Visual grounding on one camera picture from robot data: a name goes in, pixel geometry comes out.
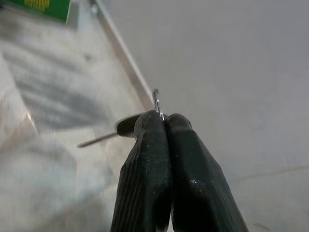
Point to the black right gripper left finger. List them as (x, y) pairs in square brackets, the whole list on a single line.
[(144, 181)]

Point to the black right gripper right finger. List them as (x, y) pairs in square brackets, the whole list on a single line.
[(198, 193)]

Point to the green box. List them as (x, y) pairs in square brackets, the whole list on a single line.
[(48, 9)]

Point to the white skirting board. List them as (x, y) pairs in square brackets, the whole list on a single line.
[(125, 55)]

